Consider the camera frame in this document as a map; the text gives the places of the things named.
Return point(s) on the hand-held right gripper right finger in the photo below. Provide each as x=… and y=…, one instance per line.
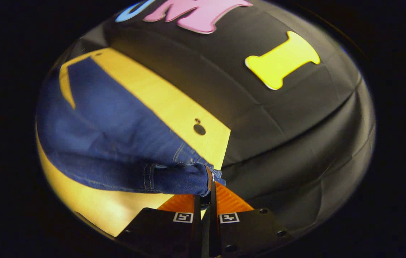
x=213, y=229

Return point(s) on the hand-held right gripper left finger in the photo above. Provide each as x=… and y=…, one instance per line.
x=197, y=229

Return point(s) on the blue denim jeans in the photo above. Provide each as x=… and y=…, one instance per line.
x=109, y=136

